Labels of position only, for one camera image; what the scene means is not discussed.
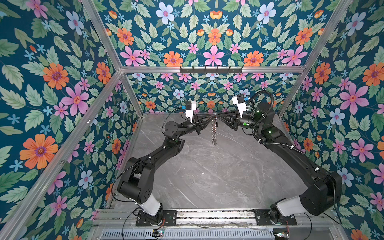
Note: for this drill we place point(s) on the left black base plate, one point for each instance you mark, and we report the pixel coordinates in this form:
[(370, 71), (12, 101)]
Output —
[(162, 218)]

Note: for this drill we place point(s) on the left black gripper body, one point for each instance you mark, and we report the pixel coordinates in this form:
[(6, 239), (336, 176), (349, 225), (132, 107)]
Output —
[(196, 127)]

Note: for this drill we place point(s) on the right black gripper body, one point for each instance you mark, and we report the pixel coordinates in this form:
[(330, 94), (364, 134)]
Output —
[(236, 122)]

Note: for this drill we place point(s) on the red handled key ring organizer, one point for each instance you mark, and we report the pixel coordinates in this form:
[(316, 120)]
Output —
[(214, 133)]

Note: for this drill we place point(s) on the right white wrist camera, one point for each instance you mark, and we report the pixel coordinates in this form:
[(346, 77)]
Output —
[(240, 102)]

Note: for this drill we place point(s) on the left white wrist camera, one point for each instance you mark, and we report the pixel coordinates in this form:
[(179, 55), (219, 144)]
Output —
[(190, 108)]

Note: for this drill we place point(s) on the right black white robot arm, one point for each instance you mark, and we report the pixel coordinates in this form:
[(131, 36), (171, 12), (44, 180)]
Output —
[(324, 188)]

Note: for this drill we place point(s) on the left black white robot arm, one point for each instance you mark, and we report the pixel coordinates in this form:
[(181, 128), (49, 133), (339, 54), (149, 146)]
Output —
[(137, 179)]

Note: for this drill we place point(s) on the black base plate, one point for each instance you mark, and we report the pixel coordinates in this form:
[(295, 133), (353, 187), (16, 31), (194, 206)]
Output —
[(162, 218), (267, 217)]

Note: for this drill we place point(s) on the white vented cable duct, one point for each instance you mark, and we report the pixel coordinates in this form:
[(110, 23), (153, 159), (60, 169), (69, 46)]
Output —
[(188, 234)]

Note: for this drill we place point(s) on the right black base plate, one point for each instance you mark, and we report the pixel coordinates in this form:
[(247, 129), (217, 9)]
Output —
[(267, 217)]

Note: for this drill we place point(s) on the aluminium cage frame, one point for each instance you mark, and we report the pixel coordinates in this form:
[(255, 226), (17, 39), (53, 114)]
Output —
[(55, 64)]

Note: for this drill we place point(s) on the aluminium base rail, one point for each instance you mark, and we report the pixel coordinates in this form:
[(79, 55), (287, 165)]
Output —
[(242, 218)]

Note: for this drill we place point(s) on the grey wall hook rack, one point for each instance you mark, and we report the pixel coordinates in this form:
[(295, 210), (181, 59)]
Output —
[(211, 70)]

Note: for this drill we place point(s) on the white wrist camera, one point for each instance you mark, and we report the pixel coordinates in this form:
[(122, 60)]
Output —
[(190, 108), (240, 102)]

